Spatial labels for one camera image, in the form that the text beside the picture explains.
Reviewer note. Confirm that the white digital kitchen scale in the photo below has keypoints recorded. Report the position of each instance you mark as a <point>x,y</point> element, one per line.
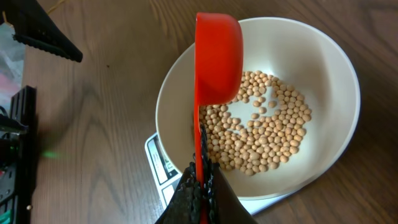
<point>166,178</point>

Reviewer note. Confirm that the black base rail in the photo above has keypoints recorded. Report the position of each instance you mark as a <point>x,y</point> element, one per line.
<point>17,157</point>

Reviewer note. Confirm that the cream plastic bowl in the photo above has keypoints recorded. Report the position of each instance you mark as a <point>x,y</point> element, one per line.
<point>298,54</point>

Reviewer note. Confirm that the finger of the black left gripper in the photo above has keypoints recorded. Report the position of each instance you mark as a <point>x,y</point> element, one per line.
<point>33,27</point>

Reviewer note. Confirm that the soybeans in bowl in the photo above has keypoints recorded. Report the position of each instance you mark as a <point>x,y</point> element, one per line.
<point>270,136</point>

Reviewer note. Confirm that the red plastic measuring scoop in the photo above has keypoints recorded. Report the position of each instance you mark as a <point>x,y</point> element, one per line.
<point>218,69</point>

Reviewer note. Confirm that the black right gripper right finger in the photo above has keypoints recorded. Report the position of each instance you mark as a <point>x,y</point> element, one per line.
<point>220,203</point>

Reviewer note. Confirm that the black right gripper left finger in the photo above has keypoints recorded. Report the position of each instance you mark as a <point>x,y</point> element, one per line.
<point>185,205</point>

